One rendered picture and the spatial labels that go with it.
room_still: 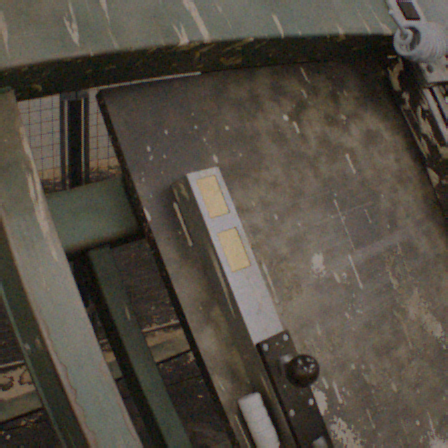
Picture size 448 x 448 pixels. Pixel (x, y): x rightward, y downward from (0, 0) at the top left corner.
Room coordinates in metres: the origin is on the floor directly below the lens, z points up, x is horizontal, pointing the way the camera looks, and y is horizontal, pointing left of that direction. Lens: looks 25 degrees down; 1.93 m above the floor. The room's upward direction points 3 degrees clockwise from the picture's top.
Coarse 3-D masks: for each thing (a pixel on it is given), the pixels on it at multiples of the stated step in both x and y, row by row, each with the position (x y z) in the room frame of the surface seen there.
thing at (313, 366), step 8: (280, 360) 0.63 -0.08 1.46; (288, 360) 0.63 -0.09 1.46; (296, 360) 0.55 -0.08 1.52; (304, 360) 0.55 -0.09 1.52; (312, 360) 0.55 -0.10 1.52; (280, 368) 0.63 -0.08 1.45; (288, 368) 0.55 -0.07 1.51; (296, 368) 0.54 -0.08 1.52; (304, 368) 0.54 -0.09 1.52; (312, 368) 0.54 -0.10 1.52; (288, 376) 0.54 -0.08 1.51; (296, 376) 0.54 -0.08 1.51; (304, 376) 0.54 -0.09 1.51; (312, 376) 0.54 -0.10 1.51; (296, 384) 0.54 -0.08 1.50; (304, 384) 0.53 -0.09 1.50; (312, 384) 0.54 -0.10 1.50
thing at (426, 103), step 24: (408, 0) 1.20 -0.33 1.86; (384, 72) 1.17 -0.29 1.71; (408, 72) 1.13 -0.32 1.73; (432, 72) 1.09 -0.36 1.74; (408, 96) 1.13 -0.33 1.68; (432, 96) 1.13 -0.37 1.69; (408, 120) 1.13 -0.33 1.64; (432, 120) 1.09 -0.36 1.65; (432, 144) 1.08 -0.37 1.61; (432, 168) 1.07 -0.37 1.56
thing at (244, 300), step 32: (192, 192) 0.74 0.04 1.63; (224, 192) 0.76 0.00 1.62; (192, 224) 0.74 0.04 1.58; (224, 224) 0.73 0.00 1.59; (224, 256) 0.71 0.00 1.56; (224, 288) 0.69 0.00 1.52; (256, 288) 0.70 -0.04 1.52; (256, 320) 0.67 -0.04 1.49; (256, 352) 0.64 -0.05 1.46; (256, 384) 0.64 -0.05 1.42
